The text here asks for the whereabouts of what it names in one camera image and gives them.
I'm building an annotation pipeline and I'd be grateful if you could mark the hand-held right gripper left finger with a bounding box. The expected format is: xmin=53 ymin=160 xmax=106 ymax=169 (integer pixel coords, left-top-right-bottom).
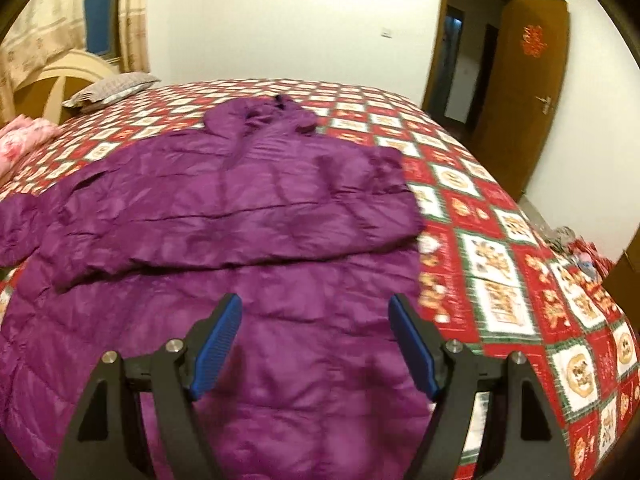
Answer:
xmin=54 ymin=292 xmax=244 ymax=480

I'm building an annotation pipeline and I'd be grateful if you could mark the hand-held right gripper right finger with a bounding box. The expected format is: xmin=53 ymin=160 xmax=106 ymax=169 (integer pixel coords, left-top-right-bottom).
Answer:
xmin=388 ymin=293 xmax=573 ymax=480

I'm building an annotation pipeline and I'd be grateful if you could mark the purple down jacket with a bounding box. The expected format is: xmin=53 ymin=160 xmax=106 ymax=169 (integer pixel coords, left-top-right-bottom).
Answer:
xmin=0 ymin=94 xmax=436 ymax=480

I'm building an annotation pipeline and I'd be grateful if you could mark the red printed bed blanket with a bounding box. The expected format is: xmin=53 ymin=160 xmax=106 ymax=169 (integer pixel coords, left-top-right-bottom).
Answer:
xmin=0 ymin=78 xmax=640 ymax=480

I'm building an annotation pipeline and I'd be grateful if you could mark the pile of clutter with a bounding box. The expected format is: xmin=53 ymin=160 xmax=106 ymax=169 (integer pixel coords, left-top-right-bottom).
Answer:
xmin=542 ymin=225 xmax=615 ymax=282

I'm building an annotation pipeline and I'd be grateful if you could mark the brown wooden cabinet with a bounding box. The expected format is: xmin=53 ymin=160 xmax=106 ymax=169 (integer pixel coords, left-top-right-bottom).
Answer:
xmin=602 ymin=247 xmax=640 ymax=332

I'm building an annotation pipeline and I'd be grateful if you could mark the brown wooden door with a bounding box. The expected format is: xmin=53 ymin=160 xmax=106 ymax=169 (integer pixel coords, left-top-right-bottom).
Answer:
xmin=469 ymin=0 xmax=571 ymax=197

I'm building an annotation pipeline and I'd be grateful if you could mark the grey patterned pillow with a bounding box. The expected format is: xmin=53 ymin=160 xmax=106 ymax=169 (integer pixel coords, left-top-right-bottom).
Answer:
xmin=61 ymin=72 xmax=162 ymax=109

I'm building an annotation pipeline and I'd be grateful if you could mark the pink floral blanket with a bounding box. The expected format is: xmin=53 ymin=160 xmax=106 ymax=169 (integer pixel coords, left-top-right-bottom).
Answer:
xmin=0 ymin=114 xmax=63 ymax=186

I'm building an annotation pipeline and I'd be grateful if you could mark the cream wooden headboard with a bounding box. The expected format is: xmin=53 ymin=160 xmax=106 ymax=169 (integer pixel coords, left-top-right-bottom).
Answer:
xmin=12 ymin=49 xmax=121 ymax=126

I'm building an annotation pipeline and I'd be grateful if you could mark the red paper door decoration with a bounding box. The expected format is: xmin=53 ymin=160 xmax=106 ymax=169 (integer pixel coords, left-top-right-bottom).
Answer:
xmin=520 ymin=25 xmax=549 ymax=59

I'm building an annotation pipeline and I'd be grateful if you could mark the window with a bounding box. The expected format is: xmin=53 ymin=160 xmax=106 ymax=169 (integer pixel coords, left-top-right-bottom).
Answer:
xmin=82 ymin=0 xmax=124 ymax=59

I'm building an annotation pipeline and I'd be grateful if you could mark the brown door frame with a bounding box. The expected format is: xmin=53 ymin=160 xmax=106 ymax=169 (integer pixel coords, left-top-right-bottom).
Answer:
xmin=421 ymin=0 xmax=518 ymax=126

